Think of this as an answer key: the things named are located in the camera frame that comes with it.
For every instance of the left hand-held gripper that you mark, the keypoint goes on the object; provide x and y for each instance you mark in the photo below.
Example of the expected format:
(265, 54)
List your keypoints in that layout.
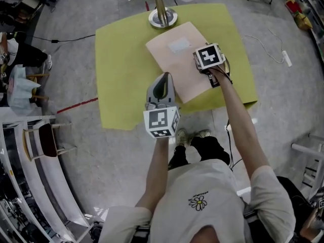
(159, 121)

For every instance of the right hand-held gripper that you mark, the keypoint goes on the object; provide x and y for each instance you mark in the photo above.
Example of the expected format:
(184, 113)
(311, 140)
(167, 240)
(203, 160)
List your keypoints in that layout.
(208, 56)

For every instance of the person's right forearm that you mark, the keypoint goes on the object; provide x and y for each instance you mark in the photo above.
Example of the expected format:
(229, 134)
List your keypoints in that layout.
(240, 125)

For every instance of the person's left forearm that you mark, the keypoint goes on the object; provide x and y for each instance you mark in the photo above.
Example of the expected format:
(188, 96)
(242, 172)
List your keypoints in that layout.
(157, 171)

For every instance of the yellow-green table cover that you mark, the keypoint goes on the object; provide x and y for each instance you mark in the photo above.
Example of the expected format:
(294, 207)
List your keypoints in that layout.
(119, 72)

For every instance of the person's left sneaker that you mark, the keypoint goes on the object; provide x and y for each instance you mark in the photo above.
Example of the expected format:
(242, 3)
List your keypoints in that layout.
(183, 135)

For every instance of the person's sneaker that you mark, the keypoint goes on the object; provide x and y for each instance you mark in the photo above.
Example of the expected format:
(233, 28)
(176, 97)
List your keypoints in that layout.
(183, 135)
(202, 133)

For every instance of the person's right sneaker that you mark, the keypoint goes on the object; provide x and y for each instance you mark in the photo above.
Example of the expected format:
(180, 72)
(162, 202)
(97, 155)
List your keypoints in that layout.
(202, 133)

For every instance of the silver desk lamp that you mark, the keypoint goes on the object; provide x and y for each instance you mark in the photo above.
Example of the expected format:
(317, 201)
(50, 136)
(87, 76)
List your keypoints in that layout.
(162, 16)

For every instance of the person's black trousers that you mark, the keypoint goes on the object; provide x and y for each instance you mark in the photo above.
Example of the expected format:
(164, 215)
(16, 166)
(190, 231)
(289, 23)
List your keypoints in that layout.
(210, 148)

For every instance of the white power strip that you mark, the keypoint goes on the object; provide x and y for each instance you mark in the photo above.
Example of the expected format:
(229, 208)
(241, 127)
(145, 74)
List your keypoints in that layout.
(286, 58)

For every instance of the red floor tape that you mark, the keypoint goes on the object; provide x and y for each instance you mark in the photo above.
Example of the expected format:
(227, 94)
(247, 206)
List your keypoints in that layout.
(146, 5)

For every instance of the red box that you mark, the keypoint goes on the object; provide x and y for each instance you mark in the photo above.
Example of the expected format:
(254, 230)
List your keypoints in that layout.
(293, 5)

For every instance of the yellow basket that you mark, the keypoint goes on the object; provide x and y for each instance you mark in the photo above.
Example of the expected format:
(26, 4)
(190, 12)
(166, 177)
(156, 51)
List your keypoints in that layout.
(303, 21)

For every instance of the person's white t-shirt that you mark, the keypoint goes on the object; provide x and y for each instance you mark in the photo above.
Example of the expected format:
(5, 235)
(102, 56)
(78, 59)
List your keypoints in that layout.
(215, 181)

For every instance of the white metal shelf rack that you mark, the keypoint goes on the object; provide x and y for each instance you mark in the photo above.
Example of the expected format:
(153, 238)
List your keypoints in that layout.
(314, 14)

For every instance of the wooden chair with brown seat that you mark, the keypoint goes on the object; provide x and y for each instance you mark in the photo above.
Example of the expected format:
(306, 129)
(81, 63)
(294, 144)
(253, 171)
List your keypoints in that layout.
(48, 140)

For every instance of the light wooden chair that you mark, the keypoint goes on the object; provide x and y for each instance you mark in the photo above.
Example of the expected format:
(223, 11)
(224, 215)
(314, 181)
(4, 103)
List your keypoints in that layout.
(38, 77)

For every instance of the white curved counter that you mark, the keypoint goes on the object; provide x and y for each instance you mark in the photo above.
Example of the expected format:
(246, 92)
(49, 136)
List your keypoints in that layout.
(58, 176)

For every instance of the round table with white cloth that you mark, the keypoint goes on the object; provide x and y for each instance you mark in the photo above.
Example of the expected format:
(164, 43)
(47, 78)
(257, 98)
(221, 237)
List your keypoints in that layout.
(20, 90)

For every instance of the white metal frame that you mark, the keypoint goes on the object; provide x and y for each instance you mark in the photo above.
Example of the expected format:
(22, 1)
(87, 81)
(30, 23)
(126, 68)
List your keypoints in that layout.
(308, 148)

